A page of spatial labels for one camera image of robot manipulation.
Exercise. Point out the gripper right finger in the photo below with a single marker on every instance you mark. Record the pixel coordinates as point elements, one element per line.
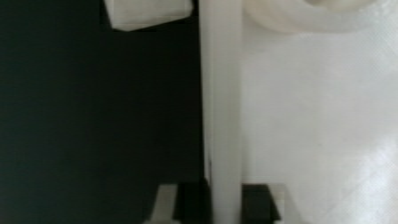
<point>259,212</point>

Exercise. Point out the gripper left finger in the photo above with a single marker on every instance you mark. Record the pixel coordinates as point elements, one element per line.
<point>181,205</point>

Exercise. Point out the white square tabletop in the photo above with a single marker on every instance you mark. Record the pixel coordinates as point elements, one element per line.
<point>300,107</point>

